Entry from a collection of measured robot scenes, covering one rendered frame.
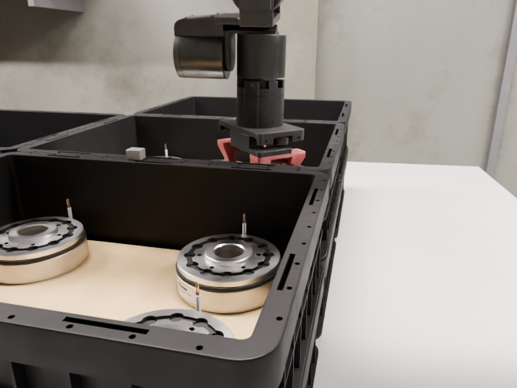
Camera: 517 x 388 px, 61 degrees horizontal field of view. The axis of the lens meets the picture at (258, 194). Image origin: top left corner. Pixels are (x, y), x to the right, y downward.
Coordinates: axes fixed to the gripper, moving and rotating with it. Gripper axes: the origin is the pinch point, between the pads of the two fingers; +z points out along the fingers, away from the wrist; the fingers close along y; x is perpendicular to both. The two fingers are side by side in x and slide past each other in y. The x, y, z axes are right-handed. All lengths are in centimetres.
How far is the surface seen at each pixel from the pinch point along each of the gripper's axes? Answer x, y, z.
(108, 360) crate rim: -25.2, 27.7, -4.8
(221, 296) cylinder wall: -13.4, 15.8, 2.3
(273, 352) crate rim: -19.1, 32.3, -6.0
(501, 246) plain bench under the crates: 49, 7, 16
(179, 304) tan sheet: -16.0, 12.4, 4.2
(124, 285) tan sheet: -19.5, 6.5, 4.3
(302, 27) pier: 109, -138, -24
